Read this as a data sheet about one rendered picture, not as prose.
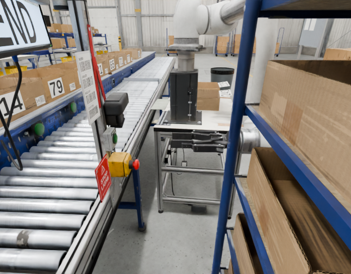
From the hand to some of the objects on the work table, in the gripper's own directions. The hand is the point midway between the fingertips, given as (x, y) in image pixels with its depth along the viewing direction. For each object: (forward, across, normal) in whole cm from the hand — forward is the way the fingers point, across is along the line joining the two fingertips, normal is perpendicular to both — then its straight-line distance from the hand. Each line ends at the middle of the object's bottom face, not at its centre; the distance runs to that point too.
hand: (180, 139), depth 73 cm
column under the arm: (-1, -75, +20) cm, 78 cm away
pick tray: (-11, -107, +20) cm, 109 cm away
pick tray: (-15, -139, +20) cm, 142 cm away
